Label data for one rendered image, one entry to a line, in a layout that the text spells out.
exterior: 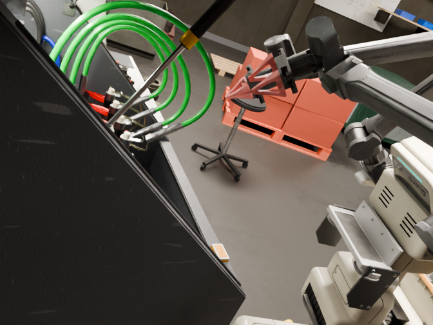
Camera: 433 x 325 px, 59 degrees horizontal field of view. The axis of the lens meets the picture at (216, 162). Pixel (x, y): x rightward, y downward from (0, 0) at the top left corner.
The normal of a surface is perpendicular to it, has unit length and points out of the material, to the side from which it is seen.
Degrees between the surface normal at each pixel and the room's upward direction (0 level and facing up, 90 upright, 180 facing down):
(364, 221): 90
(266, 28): 90
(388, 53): 99
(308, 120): 90
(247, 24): 90
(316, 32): 54
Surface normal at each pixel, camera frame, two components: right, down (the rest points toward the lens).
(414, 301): -0.94, -0.22
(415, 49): -0.12, 0.60
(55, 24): 0.36, 0.58
